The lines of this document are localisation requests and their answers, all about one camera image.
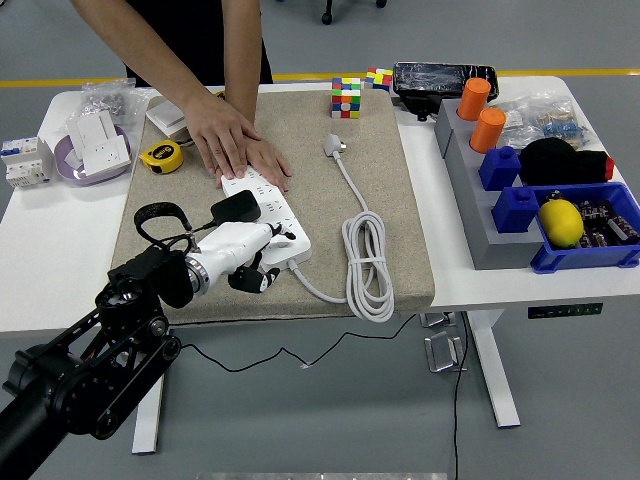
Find small colourful puzzle cube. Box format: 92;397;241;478
363;67;394;94

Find clear bag of blue parts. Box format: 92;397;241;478
529;89;596;151

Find grey-brown mat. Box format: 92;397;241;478
109;89;436;326

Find person's right hand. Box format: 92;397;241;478
183;97;262;180

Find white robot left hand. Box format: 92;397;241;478
185;221;297;295

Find orange cylinder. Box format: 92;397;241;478
457;77;492;122
468;107;507;155

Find black office chair base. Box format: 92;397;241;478
319;0;389;26

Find black desk control panel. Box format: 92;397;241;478
527;302;604;320

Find clear bag of white parts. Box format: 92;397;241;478
492;97;544;146

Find white circuit breaker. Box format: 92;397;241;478
0;136;55;190

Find white power strip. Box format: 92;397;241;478
221;167;312;275

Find white socket box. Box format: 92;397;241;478
65;110;121;151

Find large colourful puzzle cube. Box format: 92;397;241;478
329;76;363;120

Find black wrapped box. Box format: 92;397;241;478
392;61;500;123

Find black cloth bundle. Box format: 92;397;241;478
518;137;615;187

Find black floor cable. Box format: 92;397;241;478
451;312;471;480

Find blue plastic bin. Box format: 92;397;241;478
529;180;640;274

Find dark capacitors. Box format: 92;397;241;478
574;198;640;249

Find white power strip cable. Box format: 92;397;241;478
287;133;396;324

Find clear bag of screws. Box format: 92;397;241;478
79;78;151;126

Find metal bracket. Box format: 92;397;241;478
423;330;469;374
419;312;459;329

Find black power adapter plug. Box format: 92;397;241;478
209;189;262;229

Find person's left hand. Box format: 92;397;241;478
214;135;294;195

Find black adapter cord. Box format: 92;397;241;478
169;219;424;374

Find grey stepped block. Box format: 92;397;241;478
433;97;546;271

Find yellow lemon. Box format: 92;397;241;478
537;198;585;249

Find white wall socket panel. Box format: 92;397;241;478
79;137;132;177

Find blue block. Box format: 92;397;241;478
490;185;541;235
478;145;523;192

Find white table leg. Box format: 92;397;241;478
462;309;522;430
131;372;167;455

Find purple bowl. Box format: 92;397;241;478
53;124;132;187

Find white wall switch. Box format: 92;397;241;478
144;102;185;136

